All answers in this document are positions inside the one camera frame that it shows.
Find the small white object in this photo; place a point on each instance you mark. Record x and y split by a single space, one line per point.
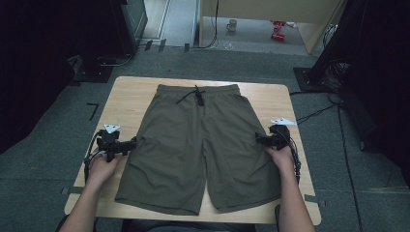
291 24

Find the person's right hand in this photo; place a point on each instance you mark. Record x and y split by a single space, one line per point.
282 159

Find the grey mug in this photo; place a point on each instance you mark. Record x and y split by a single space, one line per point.
231 25

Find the small red object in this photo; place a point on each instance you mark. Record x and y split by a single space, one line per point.
278 36
278 23

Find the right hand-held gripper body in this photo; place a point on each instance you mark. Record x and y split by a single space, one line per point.
280 133

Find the black angled floor tape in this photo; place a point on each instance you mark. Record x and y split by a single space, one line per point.
94 109

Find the black stand base plate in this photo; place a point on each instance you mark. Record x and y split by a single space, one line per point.
93 72
307 80

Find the beige open cabinet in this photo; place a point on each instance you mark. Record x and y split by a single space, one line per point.
257 8

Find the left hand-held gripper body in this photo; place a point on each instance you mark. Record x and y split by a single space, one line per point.
108 141

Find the person's left hand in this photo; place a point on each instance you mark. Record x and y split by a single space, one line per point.
102 169

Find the olive green shorts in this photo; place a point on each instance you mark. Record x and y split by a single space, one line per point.
180 145

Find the dark cabinet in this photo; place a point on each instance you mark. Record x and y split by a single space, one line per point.
130 24

